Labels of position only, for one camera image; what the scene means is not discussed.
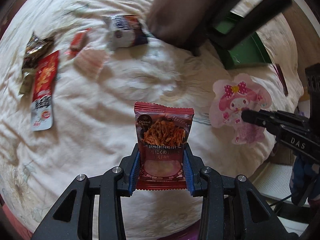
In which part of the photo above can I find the dark brown foil snack bag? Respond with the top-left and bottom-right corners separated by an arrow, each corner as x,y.
22,32 -> 55,70

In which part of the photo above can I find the black cable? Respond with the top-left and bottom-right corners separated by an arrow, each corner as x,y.
268,194 -> 293,208

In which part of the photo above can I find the dark red noodle snack packet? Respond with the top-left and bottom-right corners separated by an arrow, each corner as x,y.
134,102 -> 195,190

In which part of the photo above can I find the green tray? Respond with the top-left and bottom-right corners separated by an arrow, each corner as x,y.
212,32 -> 272,70

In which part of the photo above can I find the red white snack pouch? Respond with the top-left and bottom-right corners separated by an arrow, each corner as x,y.
31,50 -> 60,132

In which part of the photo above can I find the dark wooden chair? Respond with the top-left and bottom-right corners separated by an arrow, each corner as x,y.
195,0 -> 293,69

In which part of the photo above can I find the olive green pastry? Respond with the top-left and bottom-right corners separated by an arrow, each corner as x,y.
19,68 -> 36,95

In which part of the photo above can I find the white storage box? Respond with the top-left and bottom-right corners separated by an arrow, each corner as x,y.
249,160 -> 311,205

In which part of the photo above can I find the pink striped snack packet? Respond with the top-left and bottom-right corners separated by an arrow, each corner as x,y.
74,47 -> 109,79

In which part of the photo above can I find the brown pillow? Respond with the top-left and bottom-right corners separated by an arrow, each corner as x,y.
146,0 -> 216,54

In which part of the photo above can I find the pink My Melody snack bag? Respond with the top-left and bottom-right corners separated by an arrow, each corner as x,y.
209,73 -> 272,145

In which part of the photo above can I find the small red candy packet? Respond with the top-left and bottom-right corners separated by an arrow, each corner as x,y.
65,28 -> 91,57

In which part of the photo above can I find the blue gloved right hand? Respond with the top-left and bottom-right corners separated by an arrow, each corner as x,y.
290,156 -> 319,207

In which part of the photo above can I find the white floral bed sheet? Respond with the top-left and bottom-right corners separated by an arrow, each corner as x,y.
0,0 -> 304,240

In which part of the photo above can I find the white blue chip bag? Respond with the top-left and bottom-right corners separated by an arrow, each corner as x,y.
102,15 -> 148,50

